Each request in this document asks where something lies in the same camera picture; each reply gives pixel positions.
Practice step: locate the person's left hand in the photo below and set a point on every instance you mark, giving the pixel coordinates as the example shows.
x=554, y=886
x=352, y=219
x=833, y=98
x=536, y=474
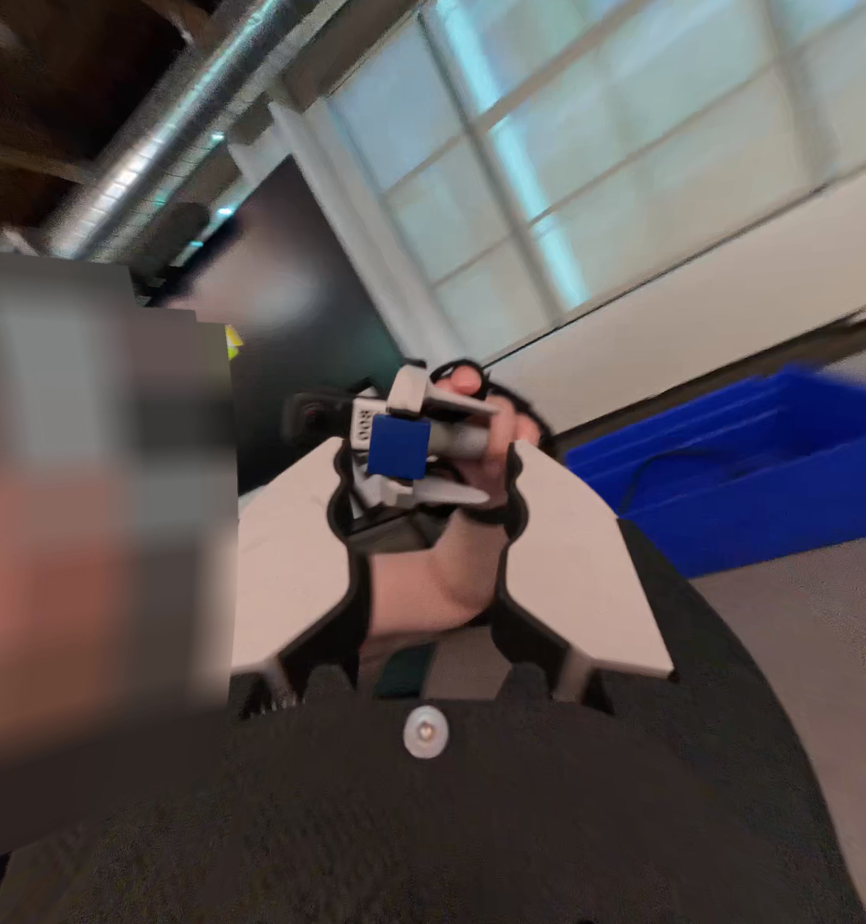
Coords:
x=498, y=433

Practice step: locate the silver spiral air duct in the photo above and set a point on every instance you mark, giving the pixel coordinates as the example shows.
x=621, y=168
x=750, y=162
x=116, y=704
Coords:
x=187, y=123

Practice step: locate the yellow green sticker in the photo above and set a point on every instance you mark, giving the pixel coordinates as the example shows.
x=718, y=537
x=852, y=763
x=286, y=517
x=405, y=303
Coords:
x=233, y=343

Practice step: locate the person's left forearm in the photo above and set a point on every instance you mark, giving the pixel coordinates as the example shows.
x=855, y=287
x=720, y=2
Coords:
x=433, y=577

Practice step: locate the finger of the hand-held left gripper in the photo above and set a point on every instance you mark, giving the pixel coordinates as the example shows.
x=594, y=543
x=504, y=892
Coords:
x=433, y=495
x=412, y=390

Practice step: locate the blue plastic bin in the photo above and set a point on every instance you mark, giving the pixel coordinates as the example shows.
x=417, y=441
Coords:
x=765, y=505

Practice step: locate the black partition panel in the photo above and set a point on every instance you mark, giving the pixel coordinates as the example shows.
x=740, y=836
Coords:
x=281, y=289

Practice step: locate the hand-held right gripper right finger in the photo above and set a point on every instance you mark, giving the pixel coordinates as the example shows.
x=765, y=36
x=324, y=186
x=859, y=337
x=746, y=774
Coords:
x=584, y=577

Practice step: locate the white framed window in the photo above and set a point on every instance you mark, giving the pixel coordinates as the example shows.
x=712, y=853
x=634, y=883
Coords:
x=620, y=144

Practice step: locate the blue block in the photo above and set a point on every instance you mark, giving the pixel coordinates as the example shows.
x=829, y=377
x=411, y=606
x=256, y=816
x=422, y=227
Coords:
x=398, y=447

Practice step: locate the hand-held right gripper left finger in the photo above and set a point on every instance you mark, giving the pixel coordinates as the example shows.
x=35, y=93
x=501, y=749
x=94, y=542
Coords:
x=288, y=577

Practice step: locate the black wristband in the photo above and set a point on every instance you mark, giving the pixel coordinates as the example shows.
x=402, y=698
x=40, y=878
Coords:
x=485, y=516

